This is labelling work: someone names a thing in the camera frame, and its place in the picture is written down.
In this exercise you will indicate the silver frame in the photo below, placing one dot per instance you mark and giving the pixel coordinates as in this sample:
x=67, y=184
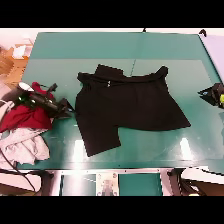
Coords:
x=106, y=183

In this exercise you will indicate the black T-shirt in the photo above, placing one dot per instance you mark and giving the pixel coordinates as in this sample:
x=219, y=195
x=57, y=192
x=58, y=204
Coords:
x=126, y=106

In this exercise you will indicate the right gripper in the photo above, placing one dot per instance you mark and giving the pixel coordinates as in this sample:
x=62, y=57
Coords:
x=212, y=93

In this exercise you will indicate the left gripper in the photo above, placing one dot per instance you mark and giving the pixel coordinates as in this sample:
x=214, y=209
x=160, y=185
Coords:
x=62, y=108

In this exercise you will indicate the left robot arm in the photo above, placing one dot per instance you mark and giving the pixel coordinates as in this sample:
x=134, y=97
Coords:
x=37, y=98

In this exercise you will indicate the grey garment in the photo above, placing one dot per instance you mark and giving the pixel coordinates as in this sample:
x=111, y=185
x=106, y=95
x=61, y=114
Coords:
x=23, y=145

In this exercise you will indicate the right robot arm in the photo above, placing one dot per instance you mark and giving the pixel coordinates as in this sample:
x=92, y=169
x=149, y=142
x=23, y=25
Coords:
x=203, y=176

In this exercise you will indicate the red garment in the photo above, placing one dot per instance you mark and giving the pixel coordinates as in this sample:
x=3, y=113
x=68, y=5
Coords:
x=25, y=118

